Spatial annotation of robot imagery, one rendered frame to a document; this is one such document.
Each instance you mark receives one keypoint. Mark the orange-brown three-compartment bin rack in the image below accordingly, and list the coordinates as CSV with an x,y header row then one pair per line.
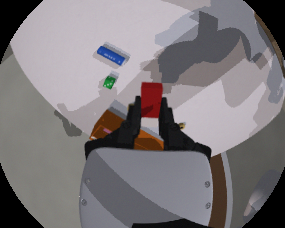
x,y
111,122

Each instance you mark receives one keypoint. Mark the red and white eraser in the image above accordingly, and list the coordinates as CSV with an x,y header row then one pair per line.
x,y
151,95

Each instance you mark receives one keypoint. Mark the blue cylinder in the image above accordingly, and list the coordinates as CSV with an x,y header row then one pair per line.
x,y
107,53

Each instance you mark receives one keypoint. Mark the green die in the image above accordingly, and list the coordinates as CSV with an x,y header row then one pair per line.
x,y
109,82

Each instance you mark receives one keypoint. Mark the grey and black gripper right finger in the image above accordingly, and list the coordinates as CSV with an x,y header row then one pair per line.
x,y
177,140

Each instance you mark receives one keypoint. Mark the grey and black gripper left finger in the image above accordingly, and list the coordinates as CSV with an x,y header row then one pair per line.
x,y
121,137

